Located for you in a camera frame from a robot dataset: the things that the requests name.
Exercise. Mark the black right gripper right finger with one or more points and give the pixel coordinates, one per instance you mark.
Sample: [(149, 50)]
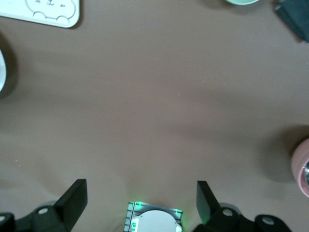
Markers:
[(210, 207)]

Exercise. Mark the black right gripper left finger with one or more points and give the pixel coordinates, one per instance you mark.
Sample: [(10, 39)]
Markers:
[(72, 203)]

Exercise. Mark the white round plate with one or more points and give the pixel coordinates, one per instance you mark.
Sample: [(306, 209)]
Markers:
[(2, 72)]

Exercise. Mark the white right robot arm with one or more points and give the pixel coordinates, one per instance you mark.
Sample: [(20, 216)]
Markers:
[(157, 222)]

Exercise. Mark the pink bowl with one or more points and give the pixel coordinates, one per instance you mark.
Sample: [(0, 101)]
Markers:
[(298, 164)]

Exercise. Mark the brown table cover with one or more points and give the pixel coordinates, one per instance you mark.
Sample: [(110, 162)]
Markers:
[(154, 96)]

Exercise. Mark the cream bear print tray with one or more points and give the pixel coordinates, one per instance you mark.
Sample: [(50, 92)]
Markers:
[(72, 14)]

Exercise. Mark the dark grey folded cloth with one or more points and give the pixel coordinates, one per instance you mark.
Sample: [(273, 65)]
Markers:
[(297, 19)]

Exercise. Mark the pale green bowl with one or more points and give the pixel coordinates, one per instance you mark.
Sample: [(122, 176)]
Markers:
[(241, 2)]

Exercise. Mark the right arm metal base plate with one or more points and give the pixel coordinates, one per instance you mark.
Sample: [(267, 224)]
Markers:
[(131, 212)]

